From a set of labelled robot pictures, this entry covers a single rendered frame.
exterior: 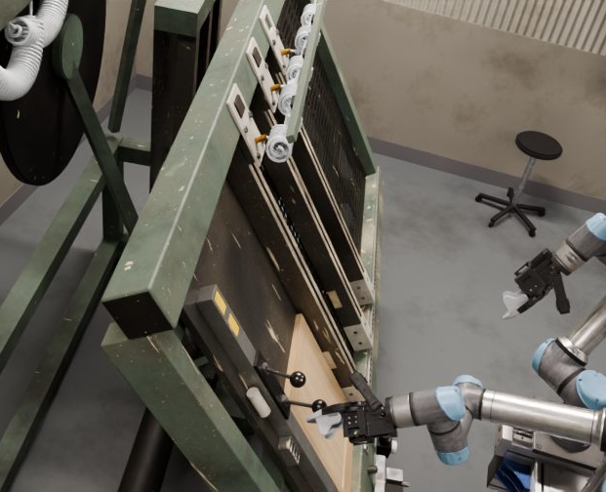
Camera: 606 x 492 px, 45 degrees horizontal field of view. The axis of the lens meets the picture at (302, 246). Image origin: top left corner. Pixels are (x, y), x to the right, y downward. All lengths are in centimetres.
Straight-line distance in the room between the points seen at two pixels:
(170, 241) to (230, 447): 45
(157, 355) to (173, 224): 24
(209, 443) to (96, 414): 203
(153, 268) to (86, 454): 220
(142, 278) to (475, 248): 372
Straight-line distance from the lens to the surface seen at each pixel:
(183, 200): 146
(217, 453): 158
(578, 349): 243
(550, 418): 179
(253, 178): 192
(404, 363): 396
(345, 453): 237
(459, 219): 505
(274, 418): 187
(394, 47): 511
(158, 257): 133
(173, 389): 144
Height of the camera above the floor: 285
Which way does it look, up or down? 39 degrees down
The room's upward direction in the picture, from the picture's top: 11 degrees clockwise
